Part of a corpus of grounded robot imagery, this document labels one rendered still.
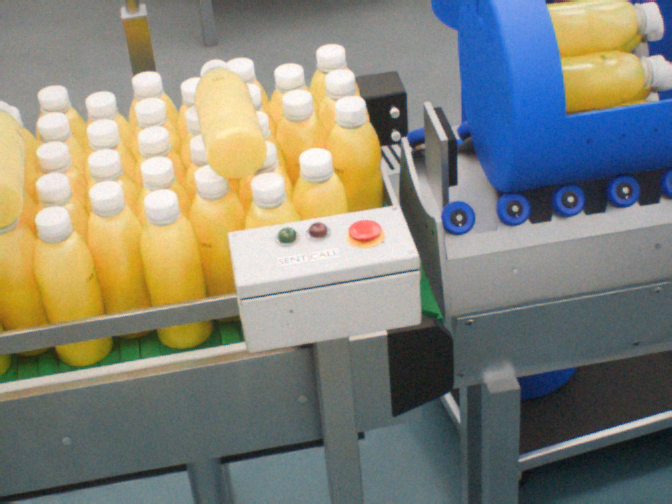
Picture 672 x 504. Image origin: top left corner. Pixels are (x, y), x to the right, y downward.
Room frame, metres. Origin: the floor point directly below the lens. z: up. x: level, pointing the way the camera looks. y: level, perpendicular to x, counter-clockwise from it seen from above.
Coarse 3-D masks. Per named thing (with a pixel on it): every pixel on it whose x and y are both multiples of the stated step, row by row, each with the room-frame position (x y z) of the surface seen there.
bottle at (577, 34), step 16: (592, 0) 1.45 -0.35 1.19; (608, 0) 1.44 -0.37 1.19; (624, 0) 1.45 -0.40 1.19; (560, 16) 1.42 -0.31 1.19; (576, 16) 1.42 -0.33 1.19; (592, 16) 1.42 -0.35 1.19; (608, 16) 1.42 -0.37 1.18; (624, 16) 1.42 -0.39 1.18; (640, 16) 1.44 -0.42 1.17; (560, 32) 1.41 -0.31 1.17; (576, 32) 1.41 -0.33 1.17; (592, 32) 1.41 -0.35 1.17; (608, 32) 1.41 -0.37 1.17; (624, 32) 1.42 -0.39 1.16; (640, 32) 1.44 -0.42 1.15; (560, 48) 1.40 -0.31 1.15; (576, 48) 1.41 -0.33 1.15; (592, 48) 1.41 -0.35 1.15; (608, 48) 1.41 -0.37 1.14
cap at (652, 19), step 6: (642, 6) 1.45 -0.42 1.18; (648, 6) 1.45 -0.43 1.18; (654, 6) 1.45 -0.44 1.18; (648, 12) 1.44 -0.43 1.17; (654, 12) 1.44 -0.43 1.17; (648, 18) 1.44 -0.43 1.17; (654, 18) 1.44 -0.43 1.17; (648, 24) 1.43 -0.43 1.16; (654, 24) 1.43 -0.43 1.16; (648, 30) 1.44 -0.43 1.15; (654, 30) 1.44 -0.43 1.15
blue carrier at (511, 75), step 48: (480, 0) 1.44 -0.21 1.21; (528, 0) 1.40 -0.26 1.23; (576, 0) 1.58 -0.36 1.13; (480, 48) 1.45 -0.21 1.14; (528, 48) 1.34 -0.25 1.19; (480, 96) 1.45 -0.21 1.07; (528, 96) 1.30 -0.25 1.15; (480, 144) 1.45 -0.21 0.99; (528, 144) 1.29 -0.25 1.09; (576, 144) 1.30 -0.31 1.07; (624, 144) 1.31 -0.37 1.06
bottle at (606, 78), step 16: (576, 64) 1.38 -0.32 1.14; (592, 64) 1.38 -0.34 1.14; (608, 64) 1.38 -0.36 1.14; (624, 64) 1.38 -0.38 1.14; (640, 64) 1.39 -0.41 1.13; (576, 80) 1.36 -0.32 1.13; (592, 80) 1.36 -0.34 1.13; (608, 80) 1.36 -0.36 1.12; (624, 80) 1.36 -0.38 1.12; (640, 80) 1.37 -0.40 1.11; (576, 96) 1.35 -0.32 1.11; (592, 96) 1.36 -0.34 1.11; (608, 96) 1.36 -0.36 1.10; (624, 96) 1.36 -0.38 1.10
